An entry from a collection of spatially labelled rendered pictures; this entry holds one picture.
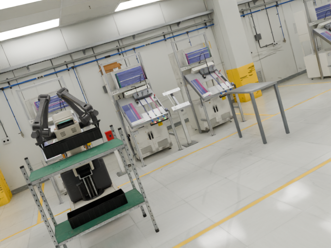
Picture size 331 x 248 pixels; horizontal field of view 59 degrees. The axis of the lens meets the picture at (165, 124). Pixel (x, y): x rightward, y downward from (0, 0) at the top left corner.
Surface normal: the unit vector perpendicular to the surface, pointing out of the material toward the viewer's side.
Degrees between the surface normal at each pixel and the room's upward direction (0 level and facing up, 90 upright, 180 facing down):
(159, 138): 90
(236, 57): 90
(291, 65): 90
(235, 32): 90
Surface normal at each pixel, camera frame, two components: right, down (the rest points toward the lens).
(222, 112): 0.36, 0.06
